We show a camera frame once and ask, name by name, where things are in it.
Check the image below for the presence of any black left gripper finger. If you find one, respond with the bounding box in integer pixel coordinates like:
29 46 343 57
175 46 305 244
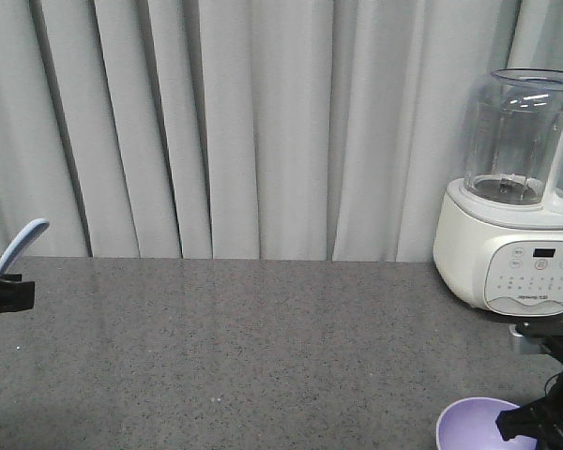
0 274 35 314

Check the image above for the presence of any purple bowl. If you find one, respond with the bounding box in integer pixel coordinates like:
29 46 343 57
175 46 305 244
435 397 537 450

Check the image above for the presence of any white blender appliance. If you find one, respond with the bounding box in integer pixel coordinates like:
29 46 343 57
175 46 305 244
433 68 563 317

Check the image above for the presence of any light blue ceramic spoon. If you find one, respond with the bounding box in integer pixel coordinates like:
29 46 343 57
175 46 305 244
0 217 50 276

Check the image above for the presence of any white curtain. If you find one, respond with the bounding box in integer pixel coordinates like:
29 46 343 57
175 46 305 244
0 1 563 262

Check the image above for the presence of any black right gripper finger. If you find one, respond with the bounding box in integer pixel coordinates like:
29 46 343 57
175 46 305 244
495 397 556 442

